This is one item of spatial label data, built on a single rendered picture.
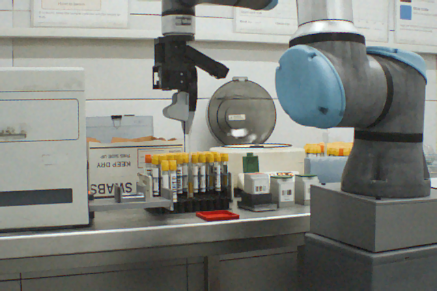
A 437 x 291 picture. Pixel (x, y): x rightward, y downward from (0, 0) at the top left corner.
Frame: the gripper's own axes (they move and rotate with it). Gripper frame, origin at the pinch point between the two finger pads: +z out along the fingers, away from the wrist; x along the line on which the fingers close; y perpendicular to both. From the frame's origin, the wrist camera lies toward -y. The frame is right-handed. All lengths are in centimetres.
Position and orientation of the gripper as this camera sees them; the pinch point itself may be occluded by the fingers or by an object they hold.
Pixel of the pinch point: (188, 128)
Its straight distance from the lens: 128.4
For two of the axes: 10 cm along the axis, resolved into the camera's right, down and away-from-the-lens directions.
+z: 0.2, 10.0, 0.5
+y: -9.2, 0.3, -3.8
